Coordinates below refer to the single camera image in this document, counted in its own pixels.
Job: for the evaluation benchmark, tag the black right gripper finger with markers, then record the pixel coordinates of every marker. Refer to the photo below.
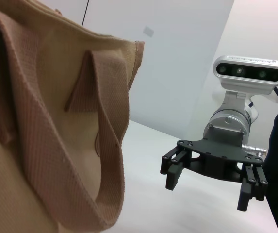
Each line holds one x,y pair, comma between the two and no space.
249,188
174,171

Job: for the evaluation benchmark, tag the khaki canvas food bag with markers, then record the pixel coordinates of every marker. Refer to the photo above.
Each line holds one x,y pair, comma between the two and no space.
44,126

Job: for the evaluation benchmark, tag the white wall sticker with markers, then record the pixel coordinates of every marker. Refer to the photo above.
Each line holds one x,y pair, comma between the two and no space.
148,31

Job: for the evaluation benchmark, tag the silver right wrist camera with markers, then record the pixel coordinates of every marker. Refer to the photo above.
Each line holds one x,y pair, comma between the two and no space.
248,72

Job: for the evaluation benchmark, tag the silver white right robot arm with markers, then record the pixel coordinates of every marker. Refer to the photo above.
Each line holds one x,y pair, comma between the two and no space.
231,119

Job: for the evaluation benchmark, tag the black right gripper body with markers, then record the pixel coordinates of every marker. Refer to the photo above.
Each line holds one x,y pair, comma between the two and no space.
216,151

